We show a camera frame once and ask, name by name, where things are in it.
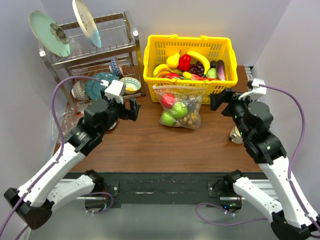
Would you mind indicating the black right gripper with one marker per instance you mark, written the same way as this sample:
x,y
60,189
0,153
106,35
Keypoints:
x,y
217,99

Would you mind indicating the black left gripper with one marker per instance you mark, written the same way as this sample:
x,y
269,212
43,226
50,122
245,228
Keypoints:
x,y
127,114

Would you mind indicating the brown longan bunch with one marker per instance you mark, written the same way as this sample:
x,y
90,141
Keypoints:
x,y
192,120

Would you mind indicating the clear polka dot zip bag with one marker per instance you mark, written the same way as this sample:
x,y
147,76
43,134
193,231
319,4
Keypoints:
x,y
176,91

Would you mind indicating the green apple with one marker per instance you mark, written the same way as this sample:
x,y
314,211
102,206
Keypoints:
x,y
167,119
179,110

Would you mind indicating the red apple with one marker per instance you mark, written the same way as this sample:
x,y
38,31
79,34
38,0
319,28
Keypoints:
x,y
168,100

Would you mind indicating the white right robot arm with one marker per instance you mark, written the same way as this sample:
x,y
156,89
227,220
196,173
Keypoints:
x,y
291,217

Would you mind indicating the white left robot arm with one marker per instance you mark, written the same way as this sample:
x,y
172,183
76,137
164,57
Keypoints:
x,y
37,199

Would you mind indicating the floral patterned ceramic bowl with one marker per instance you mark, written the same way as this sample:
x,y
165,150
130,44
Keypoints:
x,y
113,126

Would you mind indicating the green cabbage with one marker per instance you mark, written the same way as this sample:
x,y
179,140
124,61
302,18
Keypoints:
x,y
212,73

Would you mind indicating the yellow teal patterned bowl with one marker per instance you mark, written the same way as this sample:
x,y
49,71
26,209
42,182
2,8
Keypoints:
x,y
132,85

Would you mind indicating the watermelon slice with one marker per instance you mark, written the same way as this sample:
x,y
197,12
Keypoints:
x,y
195,77

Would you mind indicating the purple eggplant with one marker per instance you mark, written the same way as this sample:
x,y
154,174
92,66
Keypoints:
x,y
220,70

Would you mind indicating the dark purple grapes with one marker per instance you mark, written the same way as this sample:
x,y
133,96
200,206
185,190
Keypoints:
x,y
197,69

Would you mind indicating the cream ceramic mug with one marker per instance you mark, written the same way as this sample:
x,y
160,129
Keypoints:
x,y
235,136

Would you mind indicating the yellow banana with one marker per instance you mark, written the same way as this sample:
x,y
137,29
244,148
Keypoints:
x,y
201,58

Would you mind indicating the teal scalloped plate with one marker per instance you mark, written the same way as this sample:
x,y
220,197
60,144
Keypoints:
x,y
93,88

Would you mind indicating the red bell pepper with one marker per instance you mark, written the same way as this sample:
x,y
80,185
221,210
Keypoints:
x,y
184,63

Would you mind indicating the blue zigzag bowl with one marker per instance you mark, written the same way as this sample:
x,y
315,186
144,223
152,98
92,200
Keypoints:
x,y
116,68

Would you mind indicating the red dragon fruit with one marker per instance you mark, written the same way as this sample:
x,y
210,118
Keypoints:
x,y
172,76

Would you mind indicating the small banana bunch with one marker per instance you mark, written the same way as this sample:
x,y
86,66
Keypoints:
x,y
161,70

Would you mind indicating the metal dish rack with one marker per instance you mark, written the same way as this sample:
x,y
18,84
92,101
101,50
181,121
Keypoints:
x,y
120,39

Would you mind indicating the yellow pear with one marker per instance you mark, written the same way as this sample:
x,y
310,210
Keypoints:
x,y
173,61

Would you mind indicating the grey patterned bowl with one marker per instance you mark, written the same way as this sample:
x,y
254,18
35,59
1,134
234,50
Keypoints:
x,y
78,91

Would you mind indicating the spare clear plastic bags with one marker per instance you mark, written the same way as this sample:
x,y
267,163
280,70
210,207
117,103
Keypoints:
x,y
69,117

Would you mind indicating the yellow plastic basket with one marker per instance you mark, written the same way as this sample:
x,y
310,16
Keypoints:
x,y
160,47

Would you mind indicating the cream and blue plate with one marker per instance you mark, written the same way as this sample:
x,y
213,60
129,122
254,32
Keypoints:
x,y
86,22

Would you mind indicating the mint green flower plate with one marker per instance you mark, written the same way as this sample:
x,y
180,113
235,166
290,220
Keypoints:
x,y
49,33

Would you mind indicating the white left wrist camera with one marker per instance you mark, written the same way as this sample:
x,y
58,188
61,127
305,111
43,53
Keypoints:
x,y
115,91

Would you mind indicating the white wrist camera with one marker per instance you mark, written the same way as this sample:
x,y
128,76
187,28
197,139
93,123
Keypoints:
x,y
115,91
257,89

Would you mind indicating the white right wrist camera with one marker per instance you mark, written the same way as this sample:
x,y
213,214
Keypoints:
x,y
257,89

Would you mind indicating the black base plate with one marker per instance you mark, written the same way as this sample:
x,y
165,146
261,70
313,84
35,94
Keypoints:
x,y
175,188

